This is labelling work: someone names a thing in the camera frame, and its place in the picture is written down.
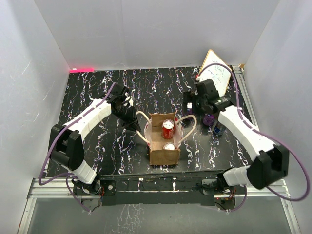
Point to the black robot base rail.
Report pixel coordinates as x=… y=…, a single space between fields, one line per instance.
x=189 y=187

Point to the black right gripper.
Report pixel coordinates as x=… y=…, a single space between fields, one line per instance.
x=188 y=98

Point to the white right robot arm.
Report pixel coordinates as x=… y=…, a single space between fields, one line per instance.
x=270 y=161

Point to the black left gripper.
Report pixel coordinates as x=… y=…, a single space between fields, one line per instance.
x=131 y=123

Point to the red coca-cola can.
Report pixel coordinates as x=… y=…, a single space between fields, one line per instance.
x=169 y=146
x=168 y=128

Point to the purple Fanta grape can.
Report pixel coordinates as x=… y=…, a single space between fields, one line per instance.
x=208 y=120

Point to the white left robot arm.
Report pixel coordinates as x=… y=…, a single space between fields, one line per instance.
x=66 y=141

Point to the small whiteboard wooden frame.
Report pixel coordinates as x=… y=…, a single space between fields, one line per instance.
x=218 y=74

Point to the watermelon print canvas bag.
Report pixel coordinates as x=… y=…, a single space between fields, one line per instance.
x=152 y=137

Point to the pink tape strip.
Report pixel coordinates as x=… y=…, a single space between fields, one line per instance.
x=85 y=70

